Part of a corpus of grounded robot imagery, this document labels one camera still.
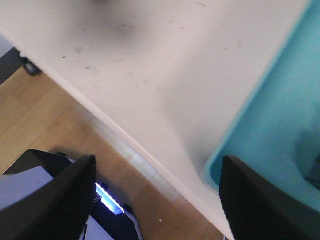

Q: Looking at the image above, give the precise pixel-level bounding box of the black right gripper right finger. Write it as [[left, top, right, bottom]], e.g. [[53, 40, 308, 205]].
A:
[[219, 156, 320, 240]]

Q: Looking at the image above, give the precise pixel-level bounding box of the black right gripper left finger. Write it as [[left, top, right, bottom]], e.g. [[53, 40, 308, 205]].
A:
[[0, 156, 97, 240]]

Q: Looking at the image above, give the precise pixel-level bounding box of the light blue plastic box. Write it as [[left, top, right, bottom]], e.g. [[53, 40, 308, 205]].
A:
[[205, 0, 320, 211]]

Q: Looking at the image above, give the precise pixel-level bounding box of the small black floor device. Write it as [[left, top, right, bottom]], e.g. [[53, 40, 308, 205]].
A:
[[23, 58, 42, 77]]

